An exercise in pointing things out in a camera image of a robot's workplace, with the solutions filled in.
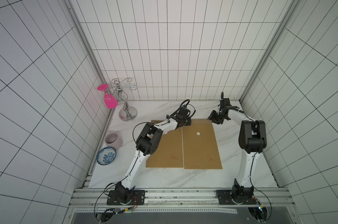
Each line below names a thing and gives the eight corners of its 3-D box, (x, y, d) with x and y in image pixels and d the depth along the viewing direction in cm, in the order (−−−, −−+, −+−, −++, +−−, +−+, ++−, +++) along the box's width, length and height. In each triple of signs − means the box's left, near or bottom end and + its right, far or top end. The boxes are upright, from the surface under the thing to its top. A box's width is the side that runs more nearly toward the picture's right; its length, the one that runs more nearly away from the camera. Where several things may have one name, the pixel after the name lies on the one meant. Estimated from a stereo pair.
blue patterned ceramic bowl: (96, 165, 85) (94, 163, 82) (102, 148, 92) (100, 146, 90) (113, 165, 85) (112, 163, 82) (118, 148, 92) (116, 146, 90)
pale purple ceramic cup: (105, 149, 92) (102, 145, 87) (110, 136, 98) (106, 131, 93) (121, 149, 92) (118, 145, 87) (124, 136, 98) (122, 131, 93)
